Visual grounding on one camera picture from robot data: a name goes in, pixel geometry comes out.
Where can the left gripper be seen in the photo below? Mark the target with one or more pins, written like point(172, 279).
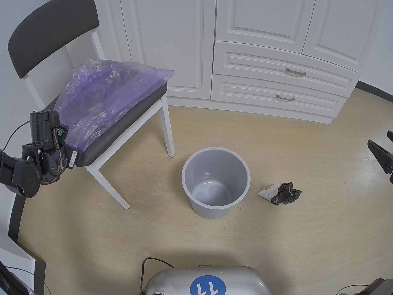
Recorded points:
point(72, 160)

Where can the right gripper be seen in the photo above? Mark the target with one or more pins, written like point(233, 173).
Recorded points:
point(391, 177)

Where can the purple plastic bag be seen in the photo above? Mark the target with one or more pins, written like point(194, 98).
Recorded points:
point(110, 97)

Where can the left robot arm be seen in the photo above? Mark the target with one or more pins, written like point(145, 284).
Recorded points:
point(27, 177)

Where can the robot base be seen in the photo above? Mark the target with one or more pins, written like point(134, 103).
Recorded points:
point(208, 280)

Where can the crumpled black plastic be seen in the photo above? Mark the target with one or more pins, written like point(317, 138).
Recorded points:
point(287, 194)

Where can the pale grey trash bin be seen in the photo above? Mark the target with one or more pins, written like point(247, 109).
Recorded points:
point(215, 204)

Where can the crumpled white paper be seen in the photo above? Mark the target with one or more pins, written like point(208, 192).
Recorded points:
point(266, 192)

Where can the white chair with grey seat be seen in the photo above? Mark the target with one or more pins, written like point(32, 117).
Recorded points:
point(49, 32)

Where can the white wardrobe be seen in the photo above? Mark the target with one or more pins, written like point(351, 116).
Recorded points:
point(261, 11)

